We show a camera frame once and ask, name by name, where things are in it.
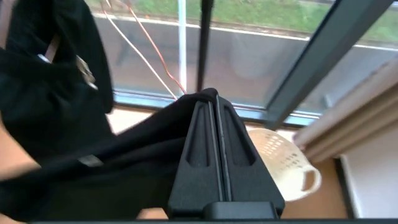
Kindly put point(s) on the black garment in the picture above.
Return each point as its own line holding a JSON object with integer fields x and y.
{"x": 124, "y": 180}

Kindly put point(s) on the beige curtain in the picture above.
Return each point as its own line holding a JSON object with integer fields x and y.
{"x": 357, "y": 118}

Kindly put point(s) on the window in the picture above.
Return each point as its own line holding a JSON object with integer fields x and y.
{"x": 264, "y": 62}

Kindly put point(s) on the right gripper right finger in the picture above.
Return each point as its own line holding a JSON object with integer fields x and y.
{"x": 248, "y": 180}

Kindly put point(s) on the white laundry basket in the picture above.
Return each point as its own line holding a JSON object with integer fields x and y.
{"x": 286, "y": 165}

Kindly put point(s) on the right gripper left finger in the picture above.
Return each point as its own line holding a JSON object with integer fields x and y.
{"x": 196, "y": 180}

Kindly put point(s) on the black clothes rack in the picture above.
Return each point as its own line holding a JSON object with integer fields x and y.
{"x": 203, "y": 46}

